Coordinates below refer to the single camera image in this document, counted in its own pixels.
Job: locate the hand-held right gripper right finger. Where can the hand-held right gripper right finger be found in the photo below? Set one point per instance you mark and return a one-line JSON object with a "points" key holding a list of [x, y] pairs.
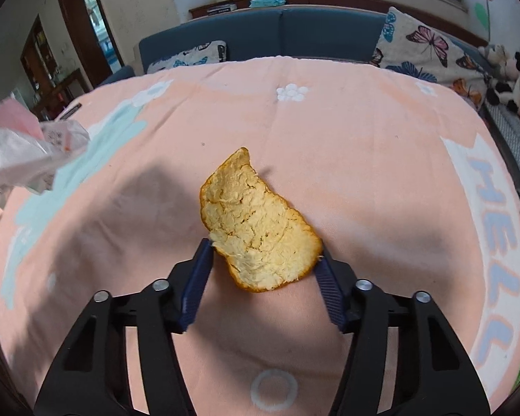
{"points": [[329, 290]]}

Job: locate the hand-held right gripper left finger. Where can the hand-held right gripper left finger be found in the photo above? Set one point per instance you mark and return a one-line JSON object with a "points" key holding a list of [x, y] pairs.
{"points": [[195, 286]]}

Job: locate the orange peel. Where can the orange peel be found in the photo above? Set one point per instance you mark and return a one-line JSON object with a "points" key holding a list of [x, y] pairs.
{"points": [[251, 225]]}

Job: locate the white plastic bag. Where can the white plastic bag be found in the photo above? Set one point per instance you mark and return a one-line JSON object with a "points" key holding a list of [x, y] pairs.
{"points": [[17, 151]]}

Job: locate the peach printed blanket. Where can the peach printed blanket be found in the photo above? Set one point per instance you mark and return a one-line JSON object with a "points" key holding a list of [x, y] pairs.
{"points": [[351, 160]]}

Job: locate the black slim device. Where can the black slim device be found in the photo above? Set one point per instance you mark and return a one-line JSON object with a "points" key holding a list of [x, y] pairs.
{"points": [[70, 111]]}

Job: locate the small butterfly pillow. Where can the small butterfly pillow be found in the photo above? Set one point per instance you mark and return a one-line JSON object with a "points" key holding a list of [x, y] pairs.
{"points": [[186, 56]]}

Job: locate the wooden side table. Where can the wooden side table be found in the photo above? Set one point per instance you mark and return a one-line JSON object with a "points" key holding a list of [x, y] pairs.
{"points": [[63, 91]]}

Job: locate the blue white patterned mat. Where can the blue white patterned mat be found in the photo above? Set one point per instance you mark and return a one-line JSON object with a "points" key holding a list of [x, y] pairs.
{"points": [[509, 134]]}

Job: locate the large butterfly pillow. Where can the large butterfly pillow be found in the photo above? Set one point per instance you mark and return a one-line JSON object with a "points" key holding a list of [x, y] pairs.
{"points": [[420, 47]]}

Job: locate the blue sofa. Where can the blue sofa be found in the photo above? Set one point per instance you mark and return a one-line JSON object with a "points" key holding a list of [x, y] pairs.
{"points": [[286, 30]]}

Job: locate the cow plush toy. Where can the cow plush toy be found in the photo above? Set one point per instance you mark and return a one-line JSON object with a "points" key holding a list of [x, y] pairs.
{"points": [[509, 93]]}

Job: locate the wooden shelf cabinet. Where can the wooden shelf cabinet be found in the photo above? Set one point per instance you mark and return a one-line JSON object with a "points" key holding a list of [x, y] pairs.
{"points": [[39, 56]]}

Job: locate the dark book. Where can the dark book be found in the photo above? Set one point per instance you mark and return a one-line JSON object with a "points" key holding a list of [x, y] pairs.
{"points": [[222, 8]]}

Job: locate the grey white plush toy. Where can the grey white plush toy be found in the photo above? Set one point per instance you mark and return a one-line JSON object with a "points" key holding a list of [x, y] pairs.
{"points": [[494, 54]]}

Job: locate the teal tissue packet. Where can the teal tissue packet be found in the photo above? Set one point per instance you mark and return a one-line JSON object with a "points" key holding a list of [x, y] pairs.
{"points": [[266, 1]]}

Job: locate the black white mouse plush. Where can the black white mouse plush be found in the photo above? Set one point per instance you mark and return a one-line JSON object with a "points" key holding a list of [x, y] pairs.
{"points": [[518, 65]]}

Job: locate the wooden door frame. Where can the wooden door frame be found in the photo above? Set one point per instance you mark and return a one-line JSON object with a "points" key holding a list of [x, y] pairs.
{"points": [[69, 30]]}

